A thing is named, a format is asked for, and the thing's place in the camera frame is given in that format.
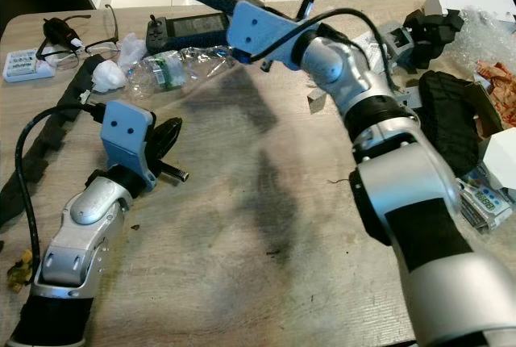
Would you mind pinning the black plastic clamp device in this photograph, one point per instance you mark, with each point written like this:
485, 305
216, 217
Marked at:
434, 36

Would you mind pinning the white battery charger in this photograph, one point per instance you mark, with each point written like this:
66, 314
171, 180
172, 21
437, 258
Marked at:
28, 66

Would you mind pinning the crushed clear plastic bottle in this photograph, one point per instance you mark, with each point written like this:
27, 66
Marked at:
177, 68

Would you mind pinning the small grey white device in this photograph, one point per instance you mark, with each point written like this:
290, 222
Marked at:
387, 42

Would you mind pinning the blue white packet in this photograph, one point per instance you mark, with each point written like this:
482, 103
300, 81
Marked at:
484, 198

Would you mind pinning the black remote controller with screen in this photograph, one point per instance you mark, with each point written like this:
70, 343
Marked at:
189, 28

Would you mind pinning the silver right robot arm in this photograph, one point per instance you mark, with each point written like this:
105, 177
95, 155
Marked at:
411, 194

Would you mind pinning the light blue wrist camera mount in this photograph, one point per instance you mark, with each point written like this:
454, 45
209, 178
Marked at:
266, 32
127, 141

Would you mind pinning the clear bubble wrap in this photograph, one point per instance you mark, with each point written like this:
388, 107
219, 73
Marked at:
488, 39

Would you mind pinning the yellow crumpled wrapper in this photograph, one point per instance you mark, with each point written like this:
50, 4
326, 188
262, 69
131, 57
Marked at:
20, 270

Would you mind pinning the white plastic scrap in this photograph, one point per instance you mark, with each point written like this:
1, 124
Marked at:
131, 50

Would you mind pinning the white paper scrap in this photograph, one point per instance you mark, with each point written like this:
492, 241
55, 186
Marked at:
318, 97

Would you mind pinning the small white box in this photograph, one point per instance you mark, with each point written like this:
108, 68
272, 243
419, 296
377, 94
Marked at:
500, 153

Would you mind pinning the large white box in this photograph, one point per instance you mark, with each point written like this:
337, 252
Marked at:
476, 2

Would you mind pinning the white crumpled tissue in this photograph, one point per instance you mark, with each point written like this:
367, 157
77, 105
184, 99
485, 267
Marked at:
109, 77

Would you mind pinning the light blue left wrist camera mount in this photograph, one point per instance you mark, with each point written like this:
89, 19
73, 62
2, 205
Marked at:
127, 141

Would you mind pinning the light blue right wrist camera mount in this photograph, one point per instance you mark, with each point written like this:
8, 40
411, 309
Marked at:
266, 32

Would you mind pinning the orange snack wrapper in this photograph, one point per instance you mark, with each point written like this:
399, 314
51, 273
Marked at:
498, 81

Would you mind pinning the small black red gadget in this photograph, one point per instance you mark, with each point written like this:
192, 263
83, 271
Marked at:
63, 31

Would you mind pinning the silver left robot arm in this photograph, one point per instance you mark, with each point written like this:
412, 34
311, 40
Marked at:
85, 210

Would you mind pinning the black framed glasses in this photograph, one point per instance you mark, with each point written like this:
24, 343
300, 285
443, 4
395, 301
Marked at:
101, 47

